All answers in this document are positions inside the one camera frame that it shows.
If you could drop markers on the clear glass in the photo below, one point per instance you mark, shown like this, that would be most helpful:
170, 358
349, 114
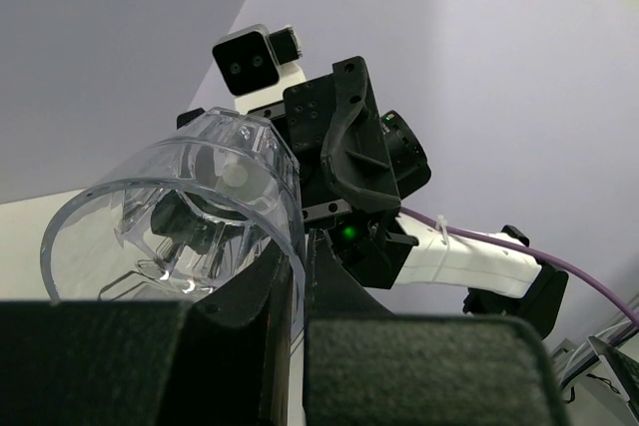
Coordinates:
181, 218

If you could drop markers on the aluminium mounting rail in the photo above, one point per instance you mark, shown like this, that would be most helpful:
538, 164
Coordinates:
572, 361

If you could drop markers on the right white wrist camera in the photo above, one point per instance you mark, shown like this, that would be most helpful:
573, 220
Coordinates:
258, 65

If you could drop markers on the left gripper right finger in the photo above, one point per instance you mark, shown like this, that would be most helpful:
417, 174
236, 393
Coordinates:
364, 365

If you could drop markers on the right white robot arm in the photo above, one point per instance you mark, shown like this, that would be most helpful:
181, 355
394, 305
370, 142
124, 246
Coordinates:
498, 270

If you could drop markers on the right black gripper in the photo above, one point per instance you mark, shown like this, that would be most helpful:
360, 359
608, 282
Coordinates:
332, 129

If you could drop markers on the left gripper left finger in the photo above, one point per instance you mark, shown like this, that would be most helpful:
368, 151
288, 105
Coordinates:
223, 360

